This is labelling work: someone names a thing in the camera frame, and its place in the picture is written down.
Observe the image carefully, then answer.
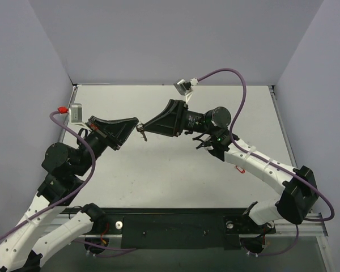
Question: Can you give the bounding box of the red key tag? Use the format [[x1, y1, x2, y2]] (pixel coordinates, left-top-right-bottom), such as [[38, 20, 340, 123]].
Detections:
[[235, 165, 245, 173]]

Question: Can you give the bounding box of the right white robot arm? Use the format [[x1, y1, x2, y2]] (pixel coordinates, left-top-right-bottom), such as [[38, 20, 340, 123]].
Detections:
[[138, 99, 318, 232]]

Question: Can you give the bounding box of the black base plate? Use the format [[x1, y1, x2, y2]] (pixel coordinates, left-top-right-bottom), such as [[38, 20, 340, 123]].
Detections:
[[53, 207, 275, 252]]

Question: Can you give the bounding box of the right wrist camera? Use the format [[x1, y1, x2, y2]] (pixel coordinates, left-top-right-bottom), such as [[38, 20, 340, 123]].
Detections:
[[173, 78, 198, 103]]

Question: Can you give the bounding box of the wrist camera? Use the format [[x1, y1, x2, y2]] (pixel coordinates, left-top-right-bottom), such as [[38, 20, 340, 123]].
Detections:
[[57, 103, 86, 128], [173, 78, 198, 103]]

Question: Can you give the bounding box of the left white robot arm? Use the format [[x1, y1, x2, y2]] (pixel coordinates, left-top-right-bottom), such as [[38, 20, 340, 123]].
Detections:
[[0, 116, 139, 271]]

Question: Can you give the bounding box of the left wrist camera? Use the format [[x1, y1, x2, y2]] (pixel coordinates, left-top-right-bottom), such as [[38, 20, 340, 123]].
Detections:
[[57, 103, 86, 128]]

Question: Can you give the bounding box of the silver key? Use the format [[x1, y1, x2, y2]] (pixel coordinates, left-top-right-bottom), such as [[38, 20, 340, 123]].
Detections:
[[136, 122, 148, 142]]

